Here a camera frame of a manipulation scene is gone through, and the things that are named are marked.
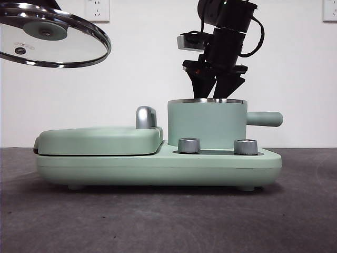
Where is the glass pot lid green knob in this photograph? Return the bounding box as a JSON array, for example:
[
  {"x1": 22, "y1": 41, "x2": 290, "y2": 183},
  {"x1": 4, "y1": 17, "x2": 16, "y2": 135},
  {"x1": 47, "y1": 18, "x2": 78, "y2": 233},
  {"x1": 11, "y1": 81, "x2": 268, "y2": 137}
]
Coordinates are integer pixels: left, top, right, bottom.
[{"x1": 0, "y1": 4, "x2": 112, "y2": 69}]

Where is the silver control knob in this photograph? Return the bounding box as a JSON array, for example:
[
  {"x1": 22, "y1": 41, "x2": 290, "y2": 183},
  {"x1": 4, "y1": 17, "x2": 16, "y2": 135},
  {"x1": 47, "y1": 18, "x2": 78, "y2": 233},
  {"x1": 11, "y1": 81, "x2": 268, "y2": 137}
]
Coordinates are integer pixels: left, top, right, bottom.
[
  {"x1": 177, "y1": 138, "x2": 201, "y2": 154},
  {"x1": 233, "y1": 139, "x2": 258, "y2": 155}
]

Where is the green breakfast machine base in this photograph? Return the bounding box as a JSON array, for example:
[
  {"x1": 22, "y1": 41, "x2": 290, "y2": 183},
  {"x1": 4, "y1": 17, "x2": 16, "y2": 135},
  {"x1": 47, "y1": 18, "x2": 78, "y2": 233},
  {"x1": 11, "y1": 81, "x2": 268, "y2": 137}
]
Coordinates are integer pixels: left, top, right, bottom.
[{"x1": 35, "y1": 140, "x2": 282, "y2": 191}]

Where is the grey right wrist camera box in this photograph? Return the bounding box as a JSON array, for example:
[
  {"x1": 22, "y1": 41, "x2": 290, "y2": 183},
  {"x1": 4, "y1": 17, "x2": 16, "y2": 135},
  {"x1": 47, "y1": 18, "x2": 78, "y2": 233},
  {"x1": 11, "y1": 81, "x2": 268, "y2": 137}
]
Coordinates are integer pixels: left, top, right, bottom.
[{"x1": 176, "y1": 31, "x2": 211, "y2": 52}]

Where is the green pot with handle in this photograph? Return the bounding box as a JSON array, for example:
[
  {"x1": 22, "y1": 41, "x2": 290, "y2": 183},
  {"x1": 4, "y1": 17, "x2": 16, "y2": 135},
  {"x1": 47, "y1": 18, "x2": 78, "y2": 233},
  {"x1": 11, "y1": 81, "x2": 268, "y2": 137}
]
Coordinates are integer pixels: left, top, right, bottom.
[{"x1": 167, "y1": 98, "x2": 284, "y2": 149}]

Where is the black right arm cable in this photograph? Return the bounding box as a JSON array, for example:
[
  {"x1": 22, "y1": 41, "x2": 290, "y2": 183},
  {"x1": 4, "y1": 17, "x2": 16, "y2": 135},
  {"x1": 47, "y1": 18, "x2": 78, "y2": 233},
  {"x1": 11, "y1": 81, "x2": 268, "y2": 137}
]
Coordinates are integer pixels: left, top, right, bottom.
[{"x1": 238, "y1": 14, "x2": 265, "y2": 57}]

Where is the chrome cover handle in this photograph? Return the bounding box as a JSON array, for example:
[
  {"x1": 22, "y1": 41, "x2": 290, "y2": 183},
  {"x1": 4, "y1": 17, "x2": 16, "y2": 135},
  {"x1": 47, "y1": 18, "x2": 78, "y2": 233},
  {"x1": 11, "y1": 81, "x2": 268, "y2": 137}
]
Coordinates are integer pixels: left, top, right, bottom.
[{"x1": 135, "y1": 106, "x2": 158, "y2": 130}]

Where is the white wall socket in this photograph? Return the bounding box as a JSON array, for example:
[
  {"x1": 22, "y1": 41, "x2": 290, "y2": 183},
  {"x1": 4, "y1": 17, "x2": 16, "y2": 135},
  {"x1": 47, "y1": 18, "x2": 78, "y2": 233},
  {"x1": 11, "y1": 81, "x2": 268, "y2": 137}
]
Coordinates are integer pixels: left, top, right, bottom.
[
  {"x1": 322, "y1": 0, "x2": 337, "y2": 22},
  {"x1": 84, "y1": 0, "x2": 110, "y2": 22}
]

